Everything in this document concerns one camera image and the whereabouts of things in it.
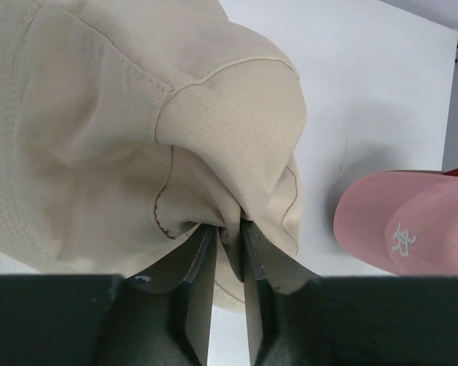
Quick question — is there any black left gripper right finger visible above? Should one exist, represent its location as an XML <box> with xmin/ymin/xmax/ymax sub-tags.
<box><xmin>240</xmin><ymin>221</ymin><xmax>323</xmax><ymax>365</ymax></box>

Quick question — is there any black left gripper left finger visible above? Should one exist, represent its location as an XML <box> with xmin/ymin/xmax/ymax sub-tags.
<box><xmin>125</xmin><ymin>225</ymin><xmax>217</xmax><ymax>365</ymax></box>

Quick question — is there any beige bucket hat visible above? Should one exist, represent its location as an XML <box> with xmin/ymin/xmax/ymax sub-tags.
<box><xmin>0</xmin><ymin>1</ymin><xmax>307</xmax><ymax>312</ymax></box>

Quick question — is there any pink cap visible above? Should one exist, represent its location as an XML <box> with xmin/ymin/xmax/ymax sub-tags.
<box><xmin>334</xmin><ymin>171</ymin><xmax>458</xmax><ymax>275</ymax></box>

